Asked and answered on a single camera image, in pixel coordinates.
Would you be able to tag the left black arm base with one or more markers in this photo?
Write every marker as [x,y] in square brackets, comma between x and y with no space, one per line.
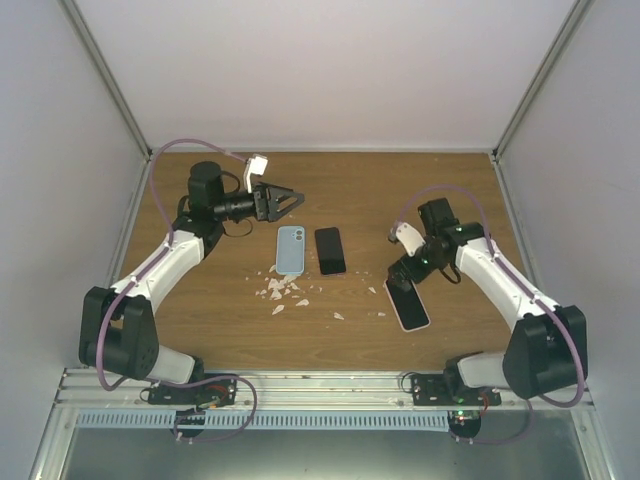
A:
[218,391]

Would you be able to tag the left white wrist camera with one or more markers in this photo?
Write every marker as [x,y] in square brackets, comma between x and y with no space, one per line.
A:
[255,165]

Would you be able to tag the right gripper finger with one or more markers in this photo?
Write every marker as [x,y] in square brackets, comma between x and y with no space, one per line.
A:
[408,288]
[393,281]

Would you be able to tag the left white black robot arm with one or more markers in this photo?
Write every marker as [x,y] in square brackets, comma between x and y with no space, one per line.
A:
[118,330]

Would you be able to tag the right aluminium frame post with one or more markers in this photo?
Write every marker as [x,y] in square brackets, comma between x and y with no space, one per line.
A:
[575,16]

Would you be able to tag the purple smartphone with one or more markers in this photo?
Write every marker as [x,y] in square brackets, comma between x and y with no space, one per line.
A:
[330,251]

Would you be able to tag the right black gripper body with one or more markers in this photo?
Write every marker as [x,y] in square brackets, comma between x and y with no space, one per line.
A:
[418,274]

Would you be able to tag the smartphone in pink case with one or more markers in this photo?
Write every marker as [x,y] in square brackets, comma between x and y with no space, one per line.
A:
[409,309]

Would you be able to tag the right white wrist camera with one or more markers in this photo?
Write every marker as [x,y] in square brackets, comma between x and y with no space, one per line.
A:
[407,236]

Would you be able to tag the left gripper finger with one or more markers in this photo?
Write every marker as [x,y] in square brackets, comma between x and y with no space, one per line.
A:
[283,206]
[281,191]

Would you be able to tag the left aluminium frame post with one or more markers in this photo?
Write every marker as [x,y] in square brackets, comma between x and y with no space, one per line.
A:
[82,30]

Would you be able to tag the aluminium frame post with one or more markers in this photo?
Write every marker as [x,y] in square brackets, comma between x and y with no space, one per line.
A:
[82,30]
[575,16]

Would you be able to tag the light blue phone case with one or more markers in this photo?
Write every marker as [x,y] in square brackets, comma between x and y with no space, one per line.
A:
[290,250]

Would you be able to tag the aluminium mounting rail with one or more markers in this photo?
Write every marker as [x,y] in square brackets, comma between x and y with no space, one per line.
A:
[276,390]

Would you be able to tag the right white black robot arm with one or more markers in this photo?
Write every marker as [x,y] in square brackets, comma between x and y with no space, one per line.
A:
[547,350]

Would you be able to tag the white debris pile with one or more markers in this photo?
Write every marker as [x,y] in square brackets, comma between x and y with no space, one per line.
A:
[282,292]

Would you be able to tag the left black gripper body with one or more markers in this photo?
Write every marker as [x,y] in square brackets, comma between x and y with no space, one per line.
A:
[261,213]

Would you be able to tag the grey slotted cable duct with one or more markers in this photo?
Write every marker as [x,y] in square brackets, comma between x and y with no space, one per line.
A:
[269,420]

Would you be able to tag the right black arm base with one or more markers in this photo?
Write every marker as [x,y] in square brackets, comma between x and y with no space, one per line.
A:
[446,389]

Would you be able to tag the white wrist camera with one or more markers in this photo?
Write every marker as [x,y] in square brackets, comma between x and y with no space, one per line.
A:
[407,236]
[255,165]

